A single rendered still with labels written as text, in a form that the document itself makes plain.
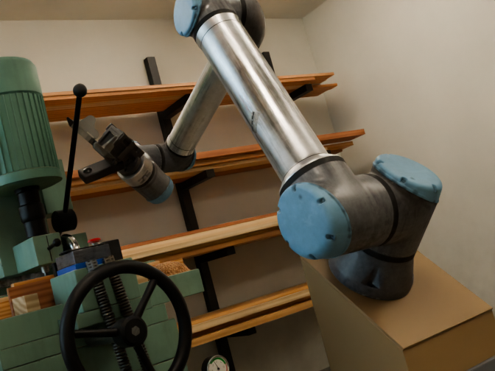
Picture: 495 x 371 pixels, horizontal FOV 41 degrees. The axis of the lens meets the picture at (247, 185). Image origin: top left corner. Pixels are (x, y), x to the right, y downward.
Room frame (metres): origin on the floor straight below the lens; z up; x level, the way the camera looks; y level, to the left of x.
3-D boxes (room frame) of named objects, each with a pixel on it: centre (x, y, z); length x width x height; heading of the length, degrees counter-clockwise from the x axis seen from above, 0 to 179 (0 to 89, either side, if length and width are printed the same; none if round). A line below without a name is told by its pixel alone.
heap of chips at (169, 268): (1.72, 0.26, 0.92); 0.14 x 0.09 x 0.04; 40
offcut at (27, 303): (1.43, 0.52, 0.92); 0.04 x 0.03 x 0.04; 161
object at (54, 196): (1.87, 0.55, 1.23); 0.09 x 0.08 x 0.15; 40
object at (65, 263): (1.48, 0.38, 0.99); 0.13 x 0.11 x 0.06; 130
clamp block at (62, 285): (1.48, 0.38, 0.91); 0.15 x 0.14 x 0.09; 130
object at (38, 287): (1.53, 0.47, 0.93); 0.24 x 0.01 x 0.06; 130
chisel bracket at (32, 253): (1.62, 0.53, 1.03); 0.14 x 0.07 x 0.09; 40
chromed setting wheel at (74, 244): (1.79, 0.51, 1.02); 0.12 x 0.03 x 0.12; 40
